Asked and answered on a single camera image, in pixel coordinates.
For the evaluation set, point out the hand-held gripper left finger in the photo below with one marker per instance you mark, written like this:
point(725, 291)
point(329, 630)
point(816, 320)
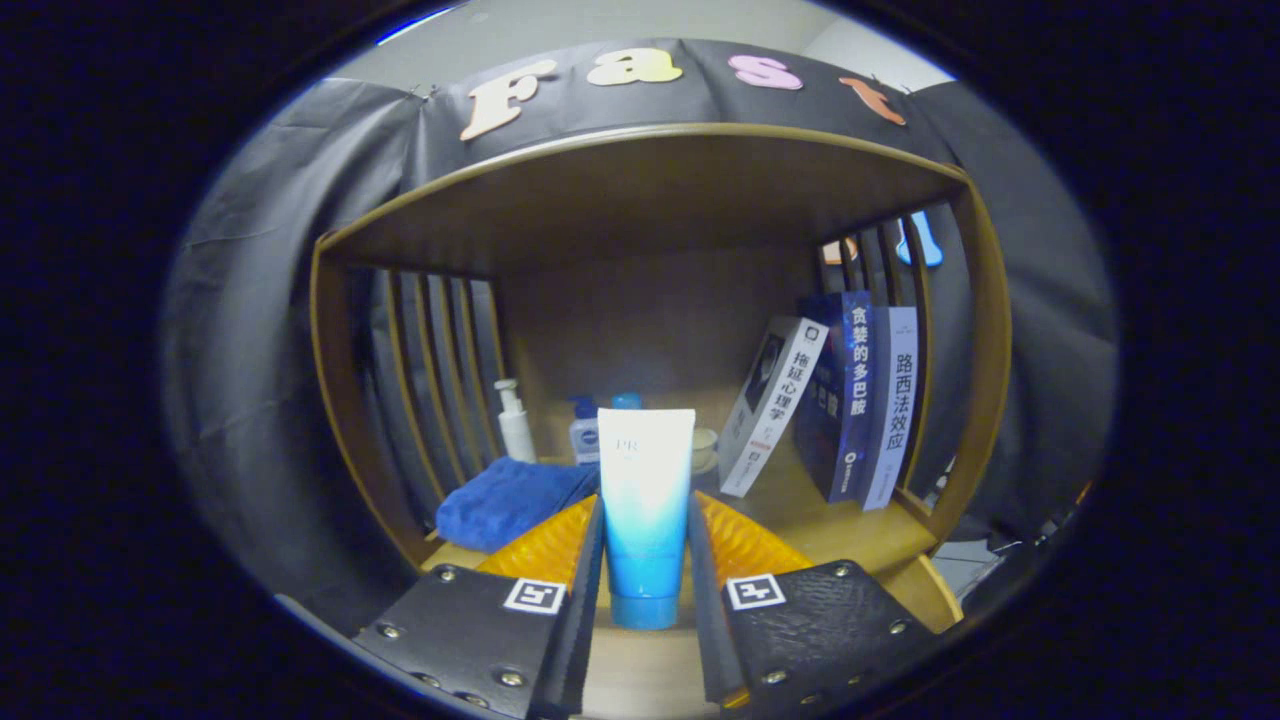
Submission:
point(580, 630)

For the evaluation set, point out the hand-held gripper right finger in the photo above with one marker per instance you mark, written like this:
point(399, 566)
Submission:
point(708, 640)

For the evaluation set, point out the white and blue tube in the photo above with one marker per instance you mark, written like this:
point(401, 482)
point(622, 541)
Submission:
point(645, 500)

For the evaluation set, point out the wooden cabinet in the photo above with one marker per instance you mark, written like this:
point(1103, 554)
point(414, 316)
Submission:
point(620, 320)

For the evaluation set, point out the blue rolled towel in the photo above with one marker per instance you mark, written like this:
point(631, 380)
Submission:
point(500, 505)

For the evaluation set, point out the beige lidded cup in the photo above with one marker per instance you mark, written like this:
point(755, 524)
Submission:
point(706, 450)

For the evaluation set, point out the white bottle with blue cap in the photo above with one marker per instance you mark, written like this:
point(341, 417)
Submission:
point(584, 440)

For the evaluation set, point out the white pump bottle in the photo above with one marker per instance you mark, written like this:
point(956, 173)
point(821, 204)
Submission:
point(517, 435)

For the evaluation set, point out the clear blue bottle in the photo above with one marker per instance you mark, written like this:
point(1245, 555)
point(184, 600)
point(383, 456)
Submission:
point(626, 401)

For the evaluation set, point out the white book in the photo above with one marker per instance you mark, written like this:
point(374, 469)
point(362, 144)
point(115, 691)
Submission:
point(780, 400)

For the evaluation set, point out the dark blue book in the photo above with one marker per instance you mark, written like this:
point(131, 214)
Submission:
point(855, 400)

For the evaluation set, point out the pale grey-blue book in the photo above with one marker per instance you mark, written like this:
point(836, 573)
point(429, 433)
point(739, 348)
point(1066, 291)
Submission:
point(897, 420)

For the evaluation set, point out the black backdrop cloth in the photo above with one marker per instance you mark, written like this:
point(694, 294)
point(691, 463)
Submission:
point(250, 330)

